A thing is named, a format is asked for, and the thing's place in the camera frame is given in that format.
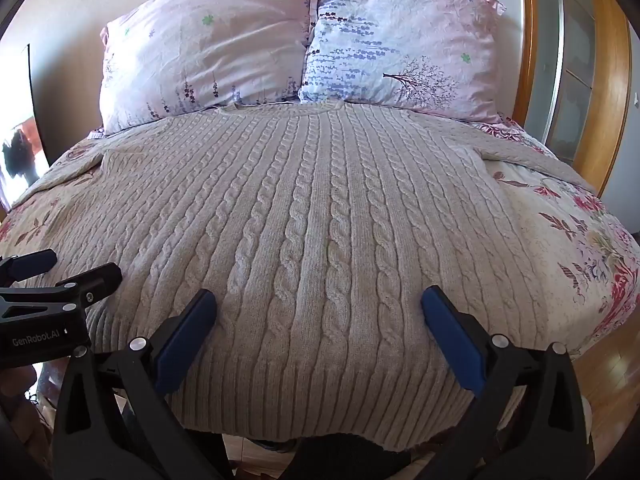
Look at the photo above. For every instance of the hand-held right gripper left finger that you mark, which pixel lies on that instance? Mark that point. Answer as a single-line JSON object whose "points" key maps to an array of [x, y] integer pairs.
{"points": [[186, 340]]}

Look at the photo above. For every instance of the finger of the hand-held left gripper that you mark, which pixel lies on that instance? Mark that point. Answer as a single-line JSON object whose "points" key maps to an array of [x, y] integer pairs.
{"points": [[30, 264], [97, 282]]}

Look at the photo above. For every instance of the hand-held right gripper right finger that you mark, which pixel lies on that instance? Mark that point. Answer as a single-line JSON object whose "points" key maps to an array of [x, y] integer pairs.
{"points": [[452, 340]]}

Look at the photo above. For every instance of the floral bed sheet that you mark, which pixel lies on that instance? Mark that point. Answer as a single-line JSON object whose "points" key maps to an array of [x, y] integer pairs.
{"points": [[550, 240]]}

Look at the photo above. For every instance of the dark cloth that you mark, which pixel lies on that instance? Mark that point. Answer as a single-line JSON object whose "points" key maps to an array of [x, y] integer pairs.
{"points": [[345, 460]]}

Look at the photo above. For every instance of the left pink floral pillow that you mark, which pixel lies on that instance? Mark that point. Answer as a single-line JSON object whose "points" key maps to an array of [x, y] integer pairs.
{"points": [[200, 50]]}

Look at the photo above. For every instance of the glass sliding door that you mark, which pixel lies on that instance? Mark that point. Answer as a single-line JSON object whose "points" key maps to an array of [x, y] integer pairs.
{"points": [[575, 60]]}

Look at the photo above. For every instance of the pink pillow with tree print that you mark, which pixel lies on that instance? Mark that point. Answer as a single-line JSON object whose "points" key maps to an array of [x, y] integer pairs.
{"points": [[400, 35]]}

